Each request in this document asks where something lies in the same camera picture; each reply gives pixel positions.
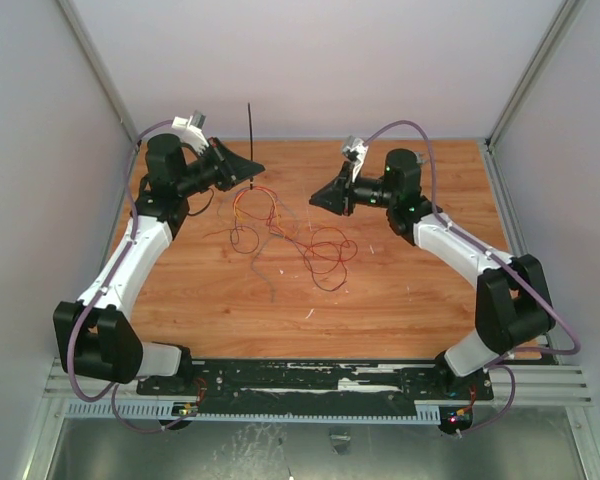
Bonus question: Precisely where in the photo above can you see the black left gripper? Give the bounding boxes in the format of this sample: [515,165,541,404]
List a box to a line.
[176,136,265,197]

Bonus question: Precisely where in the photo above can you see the yellow wire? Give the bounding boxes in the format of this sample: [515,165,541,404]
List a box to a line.
[232,187,301,241]

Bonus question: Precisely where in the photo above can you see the purple dark wire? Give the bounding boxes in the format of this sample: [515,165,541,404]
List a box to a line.
[228,199,351,266]

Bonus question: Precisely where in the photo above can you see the red wire tangle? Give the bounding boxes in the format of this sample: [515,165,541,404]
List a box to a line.
[202,185,360,294]

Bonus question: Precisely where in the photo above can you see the black zip tie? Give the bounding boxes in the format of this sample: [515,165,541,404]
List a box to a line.
[247,102,254,190]

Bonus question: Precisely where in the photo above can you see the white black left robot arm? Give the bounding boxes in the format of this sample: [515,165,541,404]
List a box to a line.
[53,133,265,395]

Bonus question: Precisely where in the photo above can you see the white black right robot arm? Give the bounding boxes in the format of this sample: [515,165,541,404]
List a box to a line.
[309,147,556,398]

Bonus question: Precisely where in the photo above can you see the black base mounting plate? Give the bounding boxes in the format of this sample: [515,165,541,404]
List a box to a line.
[136,359,494,417]

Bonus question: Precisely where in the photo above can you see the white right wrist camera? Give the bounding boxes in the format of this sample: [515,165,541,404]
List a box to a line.
[341,135,369,180]

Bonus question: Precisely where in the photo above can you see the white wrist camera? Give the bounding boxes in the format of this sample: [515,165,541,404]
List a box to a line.
[341,135,369,180]
[171,110,209,155]

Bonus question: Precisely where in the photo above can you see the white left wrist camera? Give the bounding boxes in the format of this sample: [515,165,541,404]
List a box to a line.
[171,110,209,155]

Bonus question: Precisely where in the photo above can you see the adjustable wrench black handle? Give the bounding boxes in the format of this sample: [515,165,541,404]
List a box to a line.
[415,152,429,166]

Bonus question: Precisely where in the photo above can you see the aluminium frame rail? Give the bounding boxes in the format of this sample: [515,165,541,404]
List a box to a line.
[484,364,594,407]

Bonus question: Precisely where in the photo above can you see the grey slotted cable duct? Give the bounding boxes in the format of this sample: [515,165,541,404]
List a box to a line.
[63,398,441,425]

